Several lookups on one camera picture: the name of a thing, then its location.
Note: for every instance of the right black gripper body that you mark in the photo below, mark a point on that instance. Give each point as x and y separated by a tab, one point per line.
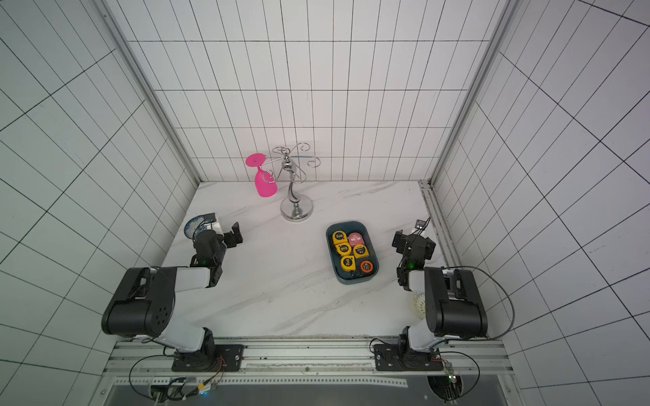
406	243

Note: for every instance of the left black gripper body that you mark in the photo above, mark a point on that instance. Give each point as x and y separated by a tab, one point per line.
229	239

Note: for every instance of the pink tape measure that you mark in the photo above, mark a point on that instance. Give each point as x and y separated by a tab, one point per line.
355	239

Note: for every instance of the yellow tape measure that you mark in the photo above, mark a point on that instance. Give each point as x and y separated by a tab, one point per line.
344	249
339	237
348	263
360	251

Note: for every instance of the teal plastic storage box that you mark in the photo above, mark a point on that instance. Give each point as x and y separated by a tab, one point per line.
352	254

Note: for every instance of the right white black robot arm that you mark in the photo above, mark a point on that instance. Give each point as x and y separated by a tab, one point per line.
453	307

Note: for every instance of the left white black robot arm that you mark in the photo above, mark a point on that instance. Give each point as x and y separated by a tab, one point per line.
143	304

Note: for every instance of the orange black tape measure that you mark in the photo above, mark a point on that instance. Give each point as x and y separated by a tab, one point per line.
366	267

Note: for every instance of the blue white ceramic bowl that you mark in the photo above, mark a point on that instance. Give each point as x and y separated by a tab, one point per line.
199	224

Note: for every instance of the yellow patterned plate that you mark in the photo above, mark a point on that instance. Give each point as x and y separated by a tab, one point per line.
419	304

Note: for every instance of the pink plastic wine glass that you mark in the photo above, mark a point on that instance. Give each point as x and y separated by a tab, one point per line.
265	182

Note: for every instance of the chrome glass holder stand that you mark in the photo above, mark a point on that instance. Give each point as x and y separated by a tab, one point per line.
296	207

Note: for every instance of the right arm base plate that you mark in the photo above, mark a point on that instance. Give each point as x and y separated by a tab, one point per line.
391	358

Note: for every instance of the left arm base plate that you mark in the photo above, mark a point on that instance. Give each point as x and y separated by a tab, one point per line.
211	359

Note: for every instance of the aluminium mounting rail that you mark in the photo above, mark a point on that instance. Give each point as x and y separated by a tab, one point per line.
299	361

